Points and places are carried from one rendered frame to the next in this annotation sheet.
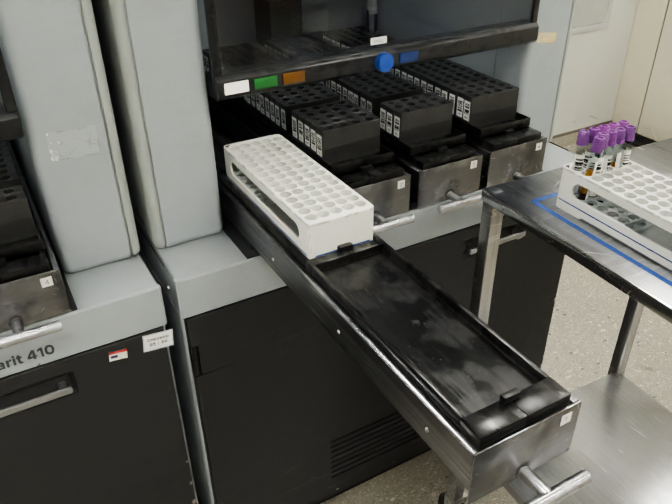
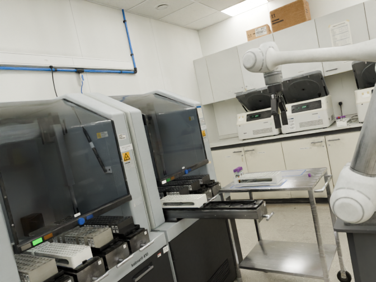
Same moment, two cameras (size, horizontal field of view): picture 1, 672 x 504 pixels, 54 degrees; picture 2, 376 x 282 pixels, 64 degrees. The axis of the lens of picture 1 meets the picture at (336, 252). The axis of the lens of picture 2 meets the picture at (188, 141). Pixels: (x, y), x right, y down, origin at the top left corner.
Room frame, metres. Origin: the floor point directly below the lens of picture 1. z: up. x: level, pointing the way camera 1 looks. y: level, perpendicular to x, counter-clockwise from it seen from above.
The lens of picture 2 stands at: (-0.79, 0.78, 1.32)
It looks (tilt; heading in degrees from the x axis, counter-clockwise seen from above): 4 degrees down; 333
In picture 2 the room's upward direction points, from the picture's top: 12 degrees counter-clockwise
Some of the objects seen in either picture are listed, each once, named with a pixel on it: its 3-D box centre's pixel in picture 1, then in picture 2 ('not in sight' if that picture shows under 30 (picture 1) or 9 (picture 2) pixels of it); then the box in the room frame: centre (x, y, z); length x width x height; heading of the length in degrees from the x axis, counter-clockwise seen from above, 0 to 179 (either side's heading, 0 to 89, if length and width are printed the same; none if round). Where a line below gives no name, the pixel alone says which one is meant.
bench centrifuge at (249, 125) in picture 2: not in sight; (261, 112); (2.42, -2.05, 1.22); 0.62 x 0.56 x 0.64; 117
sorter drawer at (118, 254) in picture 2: not in sight; (75, 249); (0.89, 0.71, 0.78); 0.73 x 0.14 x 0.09; 29
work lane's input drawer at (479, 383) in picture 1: (355, 282); (209, 210); (0.71, -0.02, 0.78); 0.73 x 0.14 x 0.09; 29
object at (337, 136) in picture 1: (348, 140); (183, 192); (1.03, -0.02, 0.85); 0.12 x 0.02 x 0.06; 120
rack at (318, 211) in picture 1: (292, 192); (182, 202); (0.87, 0.06, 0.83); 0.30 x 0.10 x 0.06; 29
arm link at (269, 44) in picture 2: not in sight; (268, 57); (0.34, -0.33, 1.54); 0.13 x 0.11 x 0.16; 113
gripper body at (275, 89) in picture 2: not in sight; (276, 93); (0.35, -0.34, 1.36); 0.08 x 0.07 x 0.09; 119
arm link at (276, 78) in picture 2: not in sight; (273, 79); (0.35, -0.34, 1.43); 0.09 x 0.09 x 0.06
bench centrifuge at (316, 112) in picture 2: not in sight; (304, 102); (1.91, -2.34, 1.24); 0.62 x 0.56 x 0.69; 120
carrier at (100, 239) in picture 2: not in sight; (102, 238); (0.68, 0.59, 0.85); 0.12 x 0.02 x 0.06; 120
